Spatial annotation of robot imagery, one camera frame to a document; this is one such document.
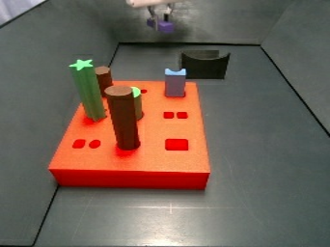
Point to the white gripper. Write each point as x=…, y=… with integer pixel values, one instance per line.
x=149, y=4

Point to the purple rectangle block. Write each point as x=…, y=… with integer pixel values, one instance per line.
x=159, y=25

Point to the black fixture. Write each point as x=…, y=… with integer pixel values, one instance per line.
x=204, y=64

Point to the red peg board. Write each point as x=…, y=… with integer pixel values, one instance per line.
x=171, y=159

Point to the blue notched peg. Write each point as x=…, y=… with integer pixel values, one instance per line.
x=173, y=83

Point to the short brown cylinder peg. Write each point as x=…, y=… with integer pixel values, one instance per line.
x=104, y=78

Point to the green cylinder peg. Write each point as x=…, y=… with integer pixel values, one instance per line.
x=136, y=95

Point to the green star peg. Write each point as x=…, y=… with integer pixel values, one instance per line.
x=85, y=82

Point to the tall brown cylinder peg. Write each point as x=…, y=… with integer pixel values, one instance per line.
x=121, y=110

